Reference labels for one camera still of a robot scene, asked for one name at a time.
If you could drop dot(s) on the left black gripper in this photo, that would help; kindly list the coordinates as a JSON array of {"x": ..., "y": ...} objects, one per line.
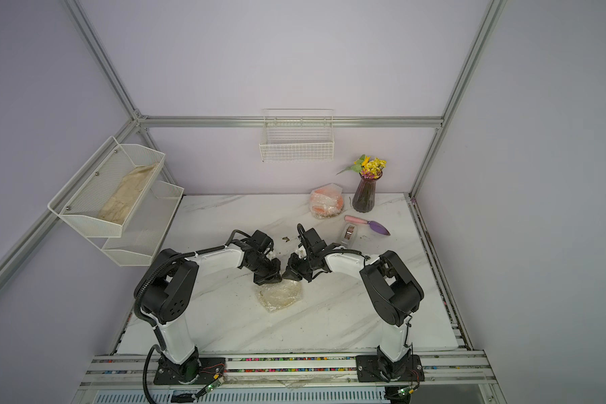
[{"x": 272, "y": 277}]

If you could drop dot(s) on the clear bubble wrap sheet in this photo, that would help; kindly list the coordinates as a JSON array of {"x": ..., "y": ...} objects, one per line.
[
  {"x": 326, "y": 201},
  {"x": 280, "y": 295}
]

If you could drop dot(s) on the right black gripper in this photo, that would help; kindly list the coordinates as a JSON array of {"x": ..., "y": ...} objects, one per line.
[{"x": 290, "y": 273}]

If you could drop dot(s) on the aluminium front rail frame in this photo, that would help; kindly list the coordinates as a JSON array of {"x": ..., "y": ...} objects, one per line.
[{"x": 295, "y": 371}]

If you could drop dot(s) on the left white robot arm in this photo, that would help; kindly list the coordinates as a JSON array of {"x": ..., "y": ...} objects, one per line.
[{"x": 163, "y": 295}]

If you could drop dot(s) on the orange dinner plate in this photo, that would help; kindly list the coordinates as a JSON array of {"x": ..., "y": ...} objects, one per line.
[{"x": 326, "y": 202}]

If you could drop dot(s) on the upper white mesh shelf bin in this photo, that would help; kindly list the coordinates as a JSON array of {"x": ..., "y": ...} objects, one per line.
[{"x": 79, "y": 202}]

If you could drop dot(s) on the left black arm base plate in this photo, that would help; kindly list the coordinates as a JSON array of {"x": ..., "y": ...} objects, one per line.
[{"x": 191, "y": 372}]

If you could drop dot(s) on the white mesh shelf bin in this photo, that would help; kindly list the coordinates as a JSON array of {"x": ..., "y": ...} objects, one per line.
[
  {"x": 147, "y": 229},
  {"x": 79, "y": 202}
]

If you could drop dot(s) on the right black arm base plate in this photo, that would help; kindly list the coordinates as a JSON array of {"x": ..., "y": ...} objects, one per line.
[{"x": 378, "y": 368}]

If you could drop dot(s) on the white wire wall basket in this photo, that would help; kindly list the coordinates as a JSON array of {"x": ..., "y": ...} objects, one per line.
[{"x": 297, "y": 135}]

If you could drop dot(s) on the yellow artificial flowers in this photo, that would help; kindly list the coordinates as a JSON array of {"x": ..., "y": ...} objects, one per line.
[{"x": 367, "y": 167}]

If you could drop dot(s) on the beige cloth in bin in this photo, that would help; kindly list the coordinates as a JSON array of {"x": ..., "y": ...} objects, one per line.
[{"x": 120, "y": 204}]

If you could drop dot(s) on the lower white mesh shelf bin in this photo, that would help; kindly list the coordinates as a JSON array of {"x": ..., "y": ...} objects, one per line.
[{"x": 147, "y": 229}]

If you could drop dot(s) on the purple glass vase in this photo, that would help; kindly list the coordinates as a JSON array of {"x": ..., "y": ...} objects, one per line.
[{"x": 364, "y": 198}]

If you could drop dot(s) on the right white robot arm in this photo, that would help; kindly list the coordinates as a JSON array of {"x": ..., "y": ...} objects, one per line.
[{"x": 394, "y": 292}]

